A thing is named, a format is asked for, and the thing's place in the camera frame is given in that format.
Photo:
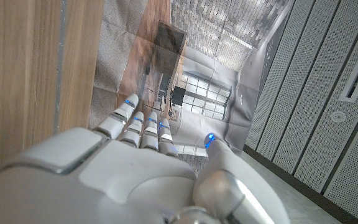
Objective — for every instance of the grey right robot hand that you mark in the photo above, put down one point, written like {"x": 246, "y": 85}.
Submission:
{"x": 104, "y": 186}

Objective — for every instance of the printed office backdrop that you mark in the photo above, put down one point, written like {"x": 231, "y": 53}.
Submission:
{"x": 222, "y": 28}

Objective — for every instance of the round ceiling fixture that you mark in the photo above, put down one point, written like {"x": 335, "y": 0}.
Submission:
{"x": 338, "y": 116}

